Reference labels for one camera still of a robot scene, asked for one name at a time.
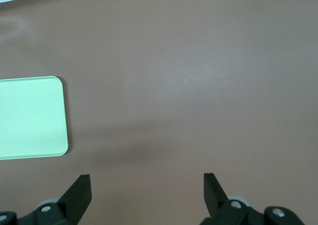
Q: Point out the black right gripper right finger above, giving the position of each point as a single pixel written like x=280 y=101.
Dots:
x=216 y=200

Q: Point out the light green rectangular tray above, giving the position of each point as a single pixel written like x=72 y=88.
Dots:
x=29 y=118

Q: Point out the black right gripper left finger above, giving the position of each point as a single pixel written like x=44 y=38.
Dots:
x=72 y=200

